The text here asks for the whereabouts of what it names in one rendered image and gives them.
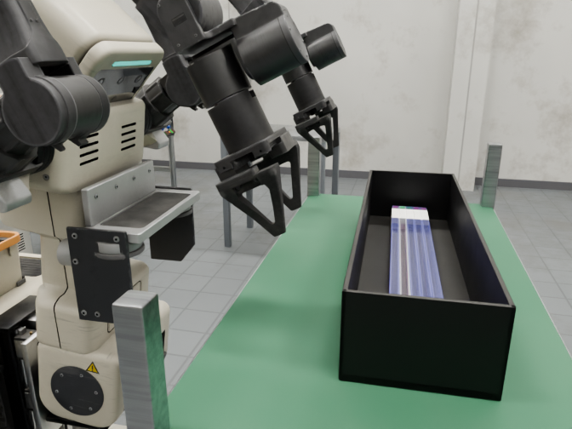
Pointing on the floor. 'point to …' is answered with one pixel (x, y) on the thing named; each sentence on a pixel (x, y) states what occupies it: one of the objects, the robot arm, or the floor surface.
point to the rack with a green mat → (331, 342)
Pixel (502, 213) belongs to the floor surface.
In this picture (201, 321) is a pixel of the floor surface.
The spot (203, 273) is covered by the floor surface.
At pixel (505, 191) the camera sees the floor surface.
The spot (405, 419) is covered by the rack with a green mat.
